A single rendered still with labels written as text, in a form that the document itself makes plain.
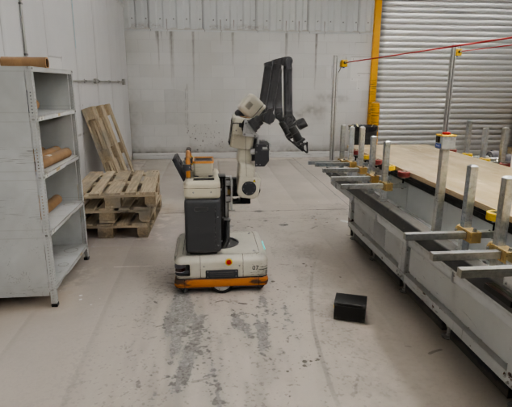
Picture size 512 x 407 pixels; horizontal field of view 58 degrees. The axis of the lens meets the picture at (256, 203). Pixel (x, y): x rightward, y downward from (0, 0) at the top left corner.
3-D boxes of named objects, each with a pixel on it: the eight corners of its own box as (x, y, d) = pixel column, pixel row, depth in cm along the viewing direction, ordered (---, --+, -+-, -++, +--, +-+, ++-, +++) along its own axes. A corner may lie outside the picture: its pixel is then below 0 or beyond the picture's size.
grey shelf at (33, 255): (-13, 309, 308) (-50, 65, 269) (35, 260, 394) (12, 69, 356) (57, 307, 312) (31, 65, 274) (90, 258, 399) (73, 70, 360)
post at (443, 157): (433, 237, 238) (442, 149, 226) (429, 234, 242) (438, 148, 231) (442, 237, 238) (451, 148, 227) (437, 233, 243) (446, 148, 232)
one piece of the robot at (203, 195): (184, 270, 329) (180, 153, 309) (187, 245, 382) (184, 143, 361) (232, 269, 333) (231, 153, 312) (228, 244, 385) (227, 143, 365)
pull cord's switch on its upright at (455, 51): (443, 166, 441) (456, 44, 414) (436, 164, 456) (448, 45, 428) (451, 166, 442) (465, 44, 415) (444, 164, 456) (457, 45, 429)
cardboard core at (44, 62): (-2, 56, 318) (44, 56, 321) (3, 56, 326) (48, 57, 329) (0, 68, 320) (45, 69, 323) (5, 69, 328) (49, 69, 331)
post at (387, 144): (380, 212, 311) (385, 140, 299) (378, 211, 315) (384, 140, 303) (385, 212, 312) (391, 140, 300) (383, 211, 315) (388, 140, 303)
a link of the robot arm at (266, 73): (263, 57, 351) (265, 56, 341) (280, 60, 353) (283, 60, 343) (254, 117, 361) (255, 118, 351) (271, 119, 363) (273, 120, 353)
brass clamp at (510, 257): (504, 264, 180) (505, 252, 179) (484, 252, 193) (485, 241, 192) (518, 264, 181) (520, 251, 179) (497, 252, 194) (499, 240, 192)
